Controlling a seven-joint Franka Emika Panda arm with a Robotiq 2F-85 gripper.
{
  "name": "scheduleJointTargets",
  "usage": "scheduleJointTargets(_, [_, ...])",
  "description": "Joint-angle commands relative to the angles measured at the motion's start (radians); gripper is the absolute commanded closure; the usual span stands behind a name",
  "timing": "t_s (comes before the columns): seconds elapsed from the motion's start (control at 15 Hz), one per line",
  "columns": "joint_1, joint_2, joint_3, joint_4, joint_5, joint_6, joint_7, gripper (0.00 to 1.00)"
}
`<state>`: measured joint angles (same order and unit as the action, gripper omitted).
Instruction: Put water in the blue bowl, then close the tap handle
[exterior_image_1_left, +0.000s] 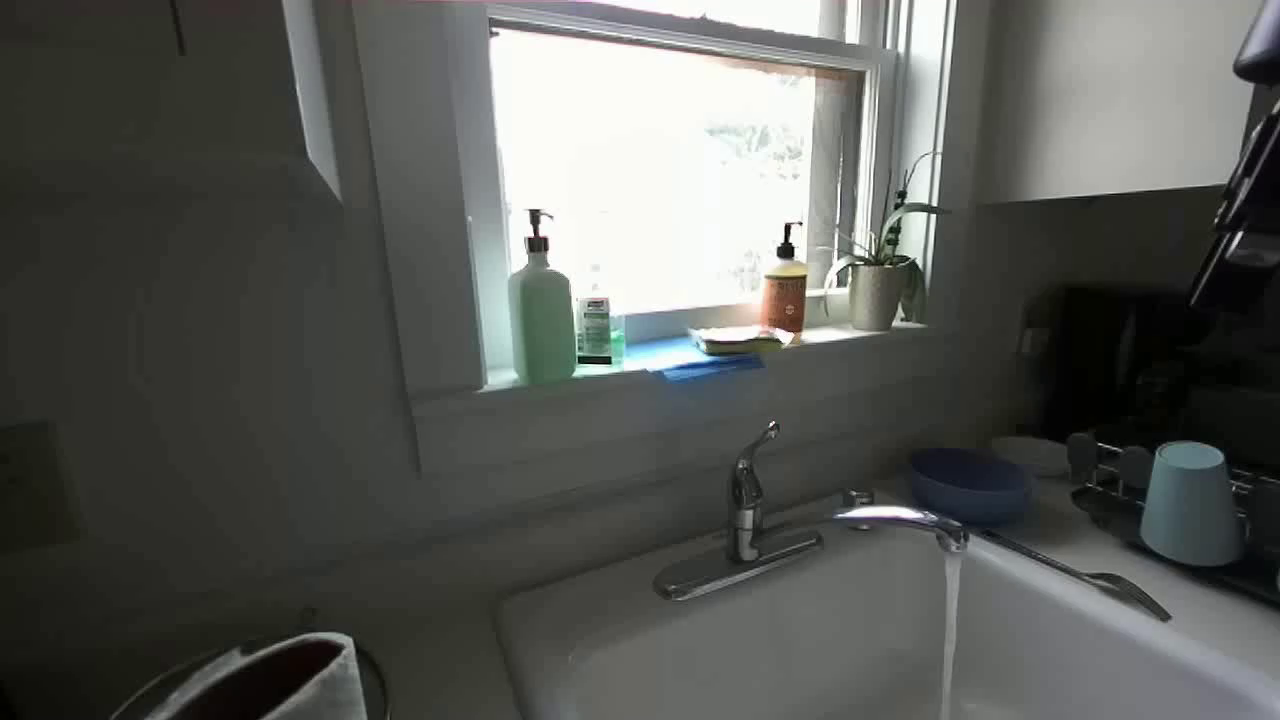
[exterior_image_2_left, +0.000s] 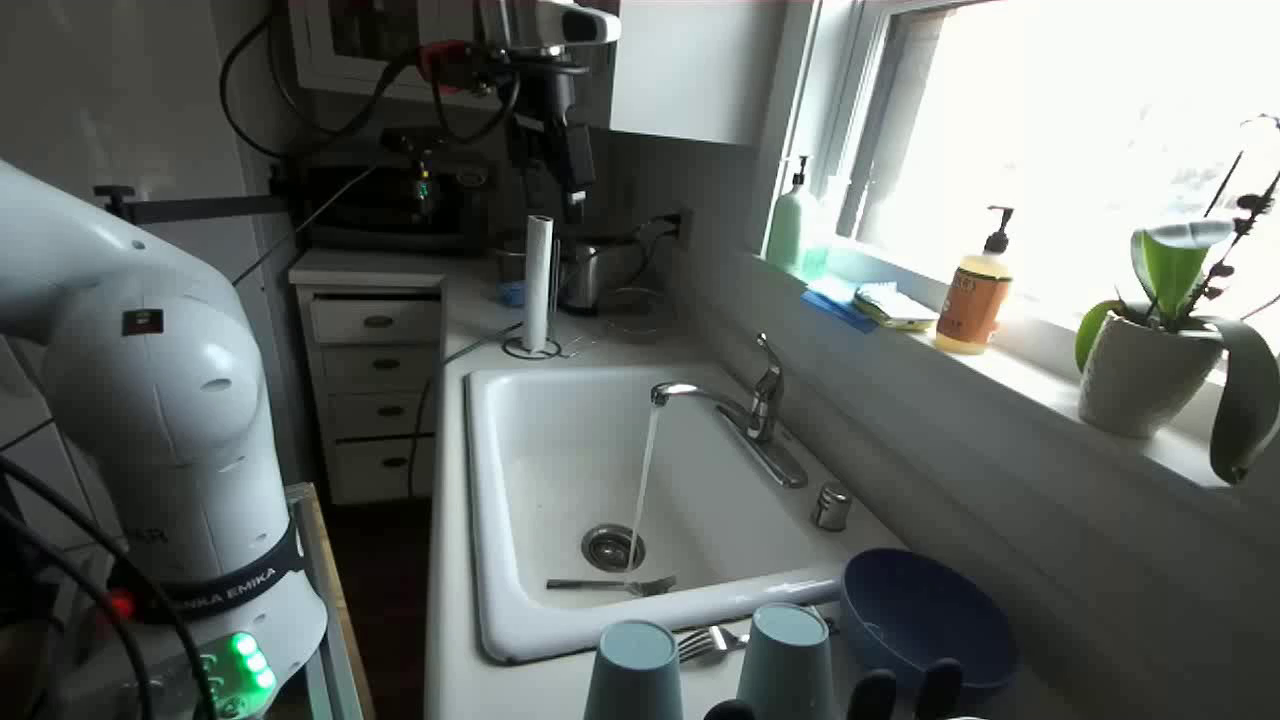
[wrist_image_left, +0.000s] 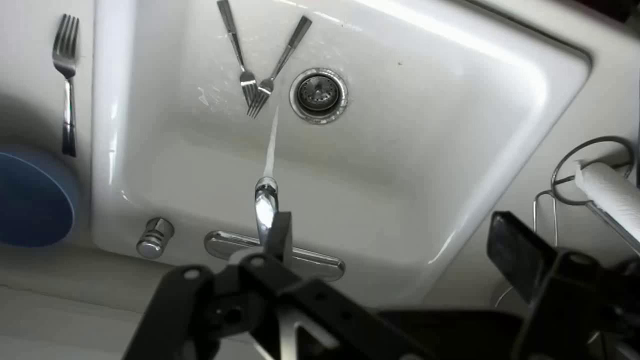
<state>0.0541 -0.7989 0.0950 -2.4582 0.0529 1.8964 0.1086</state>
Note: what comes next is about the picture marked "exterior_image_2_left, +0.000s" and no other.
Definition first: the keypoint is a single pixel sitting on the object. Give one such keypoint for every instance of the white kitchen sink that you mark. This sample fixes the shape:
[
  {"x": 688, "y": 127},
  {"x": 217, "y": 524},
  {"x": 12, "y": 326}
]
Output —
[{"x": 583, "y": 476}]

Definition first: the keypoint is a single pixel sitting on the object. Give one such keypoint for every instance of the blue bowl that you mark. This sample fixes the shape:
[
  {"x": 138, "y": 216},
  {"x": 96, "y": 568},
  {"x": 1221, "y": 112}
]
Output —
[{"x": 902, "y": 611}]

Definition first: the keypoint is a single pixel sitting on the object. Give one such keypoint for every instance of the chrome sink sprayer cap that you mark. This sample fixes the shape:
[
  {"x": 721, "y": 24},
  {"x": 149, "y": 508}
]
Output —
[{"x": 833, "y": 508}]

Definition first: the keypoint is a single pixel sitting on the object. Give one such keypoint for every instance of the green soap dispenser bottle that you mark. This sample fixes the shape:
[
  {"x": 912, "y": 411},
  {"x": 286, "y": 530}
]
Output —
[{"x": 788, "y": 222}]

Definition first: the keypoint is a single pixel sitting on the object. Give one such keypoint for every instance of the white drawer cabinet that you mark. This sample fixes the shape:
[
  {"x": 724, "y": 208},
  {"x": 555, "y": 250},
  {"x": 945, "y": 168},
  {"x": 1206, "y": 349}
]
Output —
[{"x": 374, "y": 343}]

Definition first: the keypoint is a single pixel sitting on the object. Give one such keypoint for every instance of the chrome sink faucet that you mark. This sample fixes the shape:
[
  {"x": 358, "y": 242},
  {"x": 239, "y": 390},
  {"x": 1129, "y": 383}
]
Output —
[{"x": 755, "y": 418}]

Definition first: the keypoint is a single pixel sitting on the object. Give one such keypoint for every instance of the steel pot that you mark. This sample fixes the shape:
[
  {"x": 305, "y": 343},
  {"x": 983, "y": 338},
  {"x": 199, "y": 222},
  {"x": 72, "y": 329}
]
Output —
[{"x": 593, "y": 271}]

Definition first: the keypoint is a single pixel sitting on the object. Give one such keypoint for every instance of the black microwave oven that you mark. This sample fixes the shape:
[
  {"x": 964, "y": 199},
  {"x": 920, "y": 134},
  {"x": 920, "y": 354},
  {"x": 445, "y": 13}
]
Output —
[{"x": 391, "y": 204}]

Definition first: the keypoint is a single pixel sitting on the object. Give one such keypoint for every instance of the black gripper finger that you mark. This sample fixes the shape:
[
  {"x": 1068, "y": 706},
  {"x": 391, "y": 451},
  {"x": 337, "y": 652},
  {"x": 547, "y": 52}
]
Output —
[
  {"x": 872, "y": 697},
  {"x": 938, "y": 688}
]

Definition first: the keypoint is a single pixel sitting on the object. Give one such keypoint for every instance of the spoon in sink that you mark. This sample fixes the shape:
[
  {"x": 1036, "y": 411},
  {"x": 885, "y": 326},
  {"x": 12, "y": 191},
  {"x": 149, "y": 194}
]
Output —
[{"x": 614, "y": 586}]

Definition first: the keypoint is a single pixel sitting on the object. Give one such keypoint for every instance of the metal fork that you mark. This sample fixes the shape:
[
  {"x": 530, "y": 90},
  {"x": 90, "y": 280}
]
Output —
[{"x": 710, "y": 646}]

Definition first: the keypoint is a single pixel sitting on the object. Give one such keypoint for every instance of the amber soap dispenser bottle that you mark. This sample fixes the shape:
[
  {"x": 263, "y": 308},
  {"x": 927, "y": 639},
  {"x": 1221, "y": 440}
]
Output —
[{"x": 979, "y": 290}]

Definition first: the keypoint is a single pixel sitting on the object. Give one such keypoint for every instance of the light blue cup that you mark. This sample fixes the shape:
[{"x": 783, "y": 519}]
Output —
[
  {"x": 632, "y": 675},
  {"x": 788, "y": 664}
]

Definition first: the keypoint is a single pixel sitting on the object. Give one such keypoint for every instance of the white potted orchid plant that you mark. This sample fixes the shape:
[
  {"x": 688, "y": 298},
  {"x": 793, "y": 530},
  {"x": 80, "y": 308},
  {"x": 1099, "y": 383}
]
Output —
[{"x": 1141, "y": 360}]

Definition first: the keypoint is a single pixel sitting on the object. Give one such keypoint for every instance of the blue cloth on sill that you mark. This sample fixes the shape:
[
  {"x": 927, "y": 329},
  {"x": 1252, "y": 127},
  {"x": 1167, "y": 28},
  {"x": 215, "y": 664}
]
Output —
[{"x": 839, "y": 300}]

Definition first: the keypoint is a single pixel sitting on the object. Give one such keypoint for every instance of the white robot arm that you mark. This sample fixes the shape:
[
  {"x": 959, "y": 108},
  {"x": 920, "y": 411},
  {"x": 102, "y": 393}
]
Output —
[{"x": 152, "y": 368}]

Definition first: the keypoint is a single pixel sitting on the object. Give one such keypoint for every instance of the black coffee machine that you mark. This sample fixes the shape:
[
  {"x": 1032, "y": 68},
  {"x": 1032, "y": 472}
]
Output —
[{"x": 547, "y": 131}]

